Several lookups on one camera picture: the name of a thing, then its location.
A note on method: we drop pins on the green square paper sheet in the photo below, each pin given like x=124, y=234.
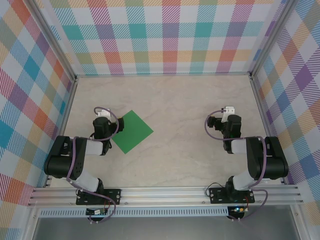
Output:
x=135, y=132

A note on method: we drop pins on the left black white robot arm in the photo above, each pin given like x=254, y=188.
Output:
x=60, y=160

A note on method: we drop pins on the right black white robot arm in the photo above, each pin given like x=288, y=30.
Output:
x=272, y=162

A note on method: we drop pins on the right small circuit board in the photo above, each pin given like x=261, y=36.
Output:
x=238, y=209

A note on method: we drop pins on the small circuit board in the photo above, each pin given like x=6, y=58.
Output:
x=238, y=209
x=95, y=212

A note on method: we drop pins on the left small circuit board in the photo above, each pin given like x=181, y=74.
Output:
x=95, y=212

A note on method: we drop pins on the grey metal panel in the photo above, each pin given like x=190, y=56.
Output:
x=162, y=228

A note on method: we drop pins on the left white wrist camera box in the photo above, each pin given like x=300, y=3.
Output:
x=103, y=113

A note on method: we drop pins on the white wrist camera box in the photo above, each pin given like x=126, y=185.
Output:
x=229, y=110
x=103, y=113

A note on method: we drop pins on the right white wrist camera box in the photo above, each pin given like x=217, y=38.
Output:
x=229, y=110

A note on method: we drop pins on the aluminium side floor rail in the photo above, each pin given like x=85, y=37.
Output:
x=265, y=125
x=67, y=112

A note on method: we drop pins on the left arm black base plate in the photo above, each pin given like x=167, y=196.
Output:
x=113, y=196

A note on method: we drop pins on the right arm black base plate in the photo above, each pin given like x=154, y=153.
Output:
x=217, y=196

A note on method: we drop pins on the thin aluminium rear rail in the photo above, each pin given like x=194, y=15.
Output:
x=162, y=74

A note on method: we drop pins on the wide aluminium mounting rail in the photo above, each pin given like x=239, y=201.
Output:
x=162, y=196

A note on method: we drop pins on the aluminium corner post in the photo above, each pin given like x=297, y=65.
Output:
x=271, y=40
x=55, y=42

